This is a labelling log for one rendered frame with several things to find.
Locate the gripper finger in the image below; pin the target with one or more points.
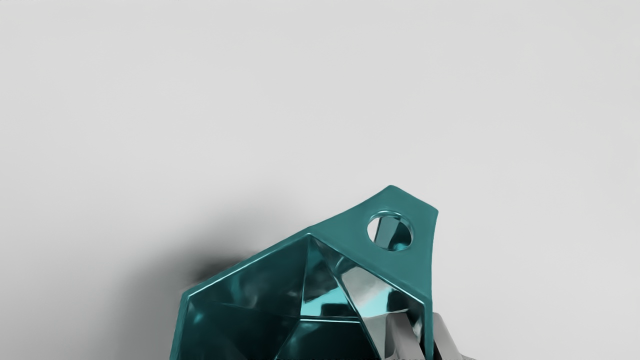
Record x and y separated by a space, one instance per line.
447 340

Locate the teal faceted mug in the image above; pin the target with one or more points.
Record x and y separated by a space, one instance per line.
260 295

